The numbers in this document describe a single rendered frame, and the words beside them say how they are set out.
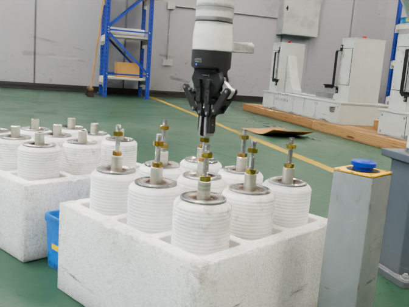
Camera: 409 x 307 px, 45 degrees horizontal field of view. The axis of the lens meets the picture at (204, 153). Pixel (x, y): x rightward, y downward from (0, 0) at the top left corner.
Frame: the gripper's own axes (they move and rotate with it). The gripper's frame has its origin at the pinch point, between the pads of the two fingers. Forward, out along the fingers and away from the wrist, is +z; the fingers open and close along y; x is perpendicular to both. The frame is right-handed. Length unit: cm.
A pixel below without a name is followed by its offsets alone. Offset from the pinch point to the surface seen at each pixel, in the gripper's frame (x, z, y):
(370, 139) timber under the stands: 269, 32, -105
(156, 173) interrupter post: -12.6, 7.9, 1.3
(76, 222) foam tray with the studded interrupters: -20.1, 19.3, -12.3
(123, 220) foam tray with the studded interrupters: -15.0, 17.6, -4.4
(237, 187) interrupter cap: -1.3, 9.7, 10.3
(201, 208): -14.7, 10.2, 15.2
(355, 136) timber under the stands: 278, 32, -121
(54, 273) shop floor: -17.5, 34.9, -25.4
